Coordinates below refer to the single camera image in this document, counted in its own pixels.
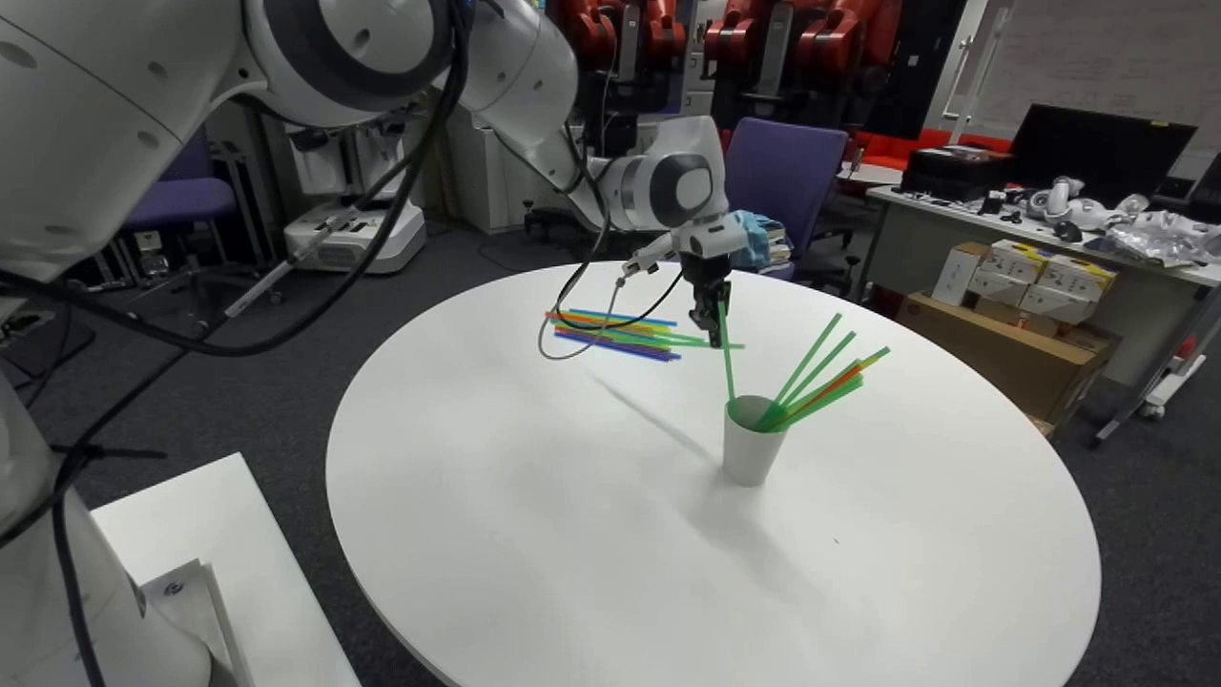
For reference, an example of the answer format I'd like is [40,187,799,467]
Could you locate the brown cardboard box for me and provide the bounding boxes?
[895,289,1112,432]

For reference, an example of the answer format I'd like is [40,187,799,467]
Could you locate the white cup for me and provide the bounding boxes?
[715,390,792,493]

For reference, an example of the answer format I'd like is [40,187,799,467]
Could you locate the black monitor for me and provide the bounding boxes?
[1007,100,1203,210]

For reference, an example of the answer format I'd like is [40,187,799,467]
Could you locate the white pedestal device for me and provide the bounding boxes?
[278,187,431,278]

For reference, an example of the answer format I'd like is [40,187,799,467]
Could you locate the white robot base platform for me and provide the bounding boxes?
[86,447,367,687]

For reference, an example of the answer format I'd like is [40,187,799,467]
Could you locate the white packaged goods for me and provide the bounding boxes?
[929,237,1121,327]

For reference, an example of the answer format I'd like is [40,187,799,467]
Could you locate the red tray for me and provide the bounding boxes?
[845,124,1021,170]

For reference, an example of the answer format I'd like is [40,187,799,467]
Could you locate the purple straw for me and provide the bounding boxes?
[550,325,686,368]

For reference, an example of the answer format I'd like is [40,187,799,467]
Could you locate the blue cloth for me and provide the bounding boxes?
[728,208,796,276]

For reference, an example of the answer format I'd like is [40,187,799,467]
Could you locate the red industrial robot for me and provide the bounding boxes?
[551,0,694,72]
[792,0,914,133]
[703,0,815,84]

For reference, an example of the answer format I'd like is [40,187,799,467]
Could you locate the crumpled white plastic bags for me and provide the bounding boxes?
[1025,173,1221,276]

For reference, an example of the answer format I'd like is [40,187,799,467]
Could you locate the green straw in cup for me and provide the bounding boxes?
[757,308,845,432]
[771,327,863,432]
[713,301,745,410]
[774,345,895,435]

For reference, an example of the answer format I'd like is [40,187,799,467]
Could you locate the purple office chair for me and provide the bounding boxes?
[715,114,854,288]

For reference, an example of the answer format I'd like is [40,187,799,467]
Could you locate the black box device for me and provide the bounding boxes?
[895,142,1017,204]

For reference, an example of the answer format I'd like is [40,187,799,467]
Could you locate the small purple chair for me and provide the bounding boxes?
[120,130,246,299]

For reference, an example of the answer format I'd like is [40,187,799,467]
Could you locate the grey metal bracket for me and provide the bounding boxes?
[134,556,246,687]

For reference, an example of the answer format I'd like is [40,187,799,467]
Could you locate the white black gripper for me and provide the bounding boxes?
[674,210,751,337]

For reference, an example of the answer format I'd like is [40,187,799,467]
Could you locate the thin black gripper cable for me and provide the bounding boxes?
[531,234,698,368]

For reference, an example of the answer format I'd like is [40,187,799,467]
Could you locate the orange straw in cup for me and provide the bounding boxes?
[792,360,869,416]

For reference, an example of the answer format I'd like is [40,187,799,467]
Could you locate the thick black cable bundle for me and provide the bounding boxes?
[0,0,474,512]

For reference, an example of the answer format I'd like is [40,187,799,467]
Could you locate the yellow straw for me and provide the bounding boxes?
[551,308,658,339]

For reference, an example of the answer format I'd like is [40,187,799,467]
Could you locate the white office desk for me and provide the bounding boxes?
[858,178,1221,452]

